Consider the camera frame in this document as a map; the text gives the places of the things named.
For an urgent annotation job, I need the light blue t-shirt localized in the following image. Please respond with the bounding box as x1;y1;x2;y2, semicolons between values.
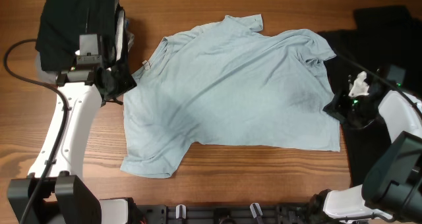
121;14;340;179

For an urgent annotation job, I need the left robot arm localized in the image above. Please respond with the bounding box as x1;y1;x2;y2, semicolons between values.
7;34;145;223

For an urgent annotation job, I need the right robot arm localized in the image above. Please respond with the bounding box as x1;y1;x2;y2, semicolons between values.
307;74;421;223

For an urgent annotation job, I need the black garment on right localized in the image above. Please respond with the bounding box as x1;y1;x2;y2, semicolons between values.
320;5;421;186

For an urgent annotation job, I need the folded white patterned garment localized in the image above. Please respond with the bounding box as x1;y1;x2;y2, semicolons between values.
115;10;127;61

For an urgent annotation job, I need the folded grey garment under stack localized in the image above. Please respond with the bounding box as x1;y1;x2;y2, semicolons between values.
35;53;68;84

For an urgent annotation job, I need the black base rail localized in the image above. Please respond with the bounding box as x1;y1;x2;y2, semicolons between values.
98;197;369;224

